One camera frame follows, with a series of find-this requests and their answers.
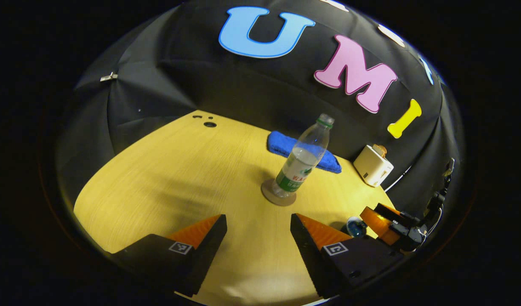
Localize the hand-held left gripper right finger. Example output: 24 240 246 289
290 213 407 298

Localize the white power cable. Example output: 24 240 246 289
386 165 413 192

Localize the black backdrop cloth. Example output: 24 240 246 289
58 0 465 224

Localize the blue folded towel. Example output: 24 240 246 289
267 130 342 174

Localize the clear plastic water bottle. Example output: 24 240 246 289
276 113 335 198

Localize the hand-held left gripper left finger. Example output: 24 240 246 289
111 214 228 297

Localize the white toaster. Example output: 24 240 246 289
353 144 394 187

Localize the round brown coaster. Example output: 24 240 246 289
261 178 297 207

